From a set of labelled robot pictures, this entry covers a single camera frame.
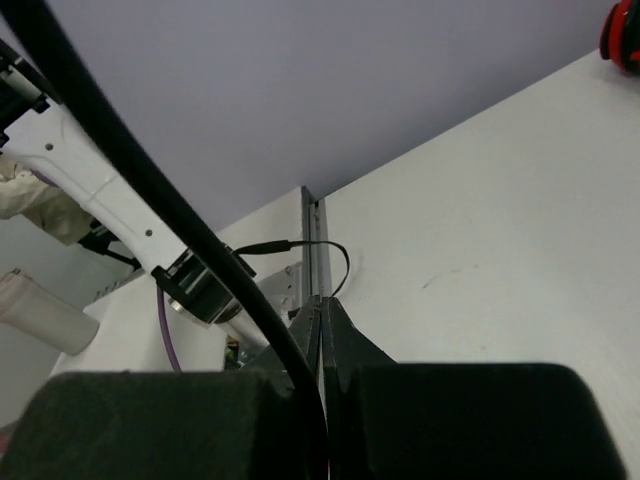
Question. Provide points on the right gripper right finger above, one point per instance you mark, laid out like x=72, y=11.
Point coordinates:
x=345, y=349

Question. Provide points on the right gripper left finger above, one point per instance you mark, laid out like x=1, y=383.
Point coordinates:
x=267, y=371

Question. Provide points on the black headset with cable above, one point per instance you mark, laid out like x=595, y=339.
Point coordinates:
x=38, y=31

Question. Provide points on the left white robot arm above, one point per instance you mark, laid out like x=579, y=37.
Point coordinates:
x=40, y=134

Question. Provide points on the red black headphones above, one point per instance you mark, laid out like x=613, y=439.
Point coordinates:
x=619, y=39

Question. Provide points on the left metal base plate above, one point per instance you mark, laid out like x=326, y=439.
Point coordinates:
x=283, y=288

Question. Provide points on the metal table edge rail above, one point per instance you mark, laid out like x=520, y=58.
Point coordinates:
x=316, y=257

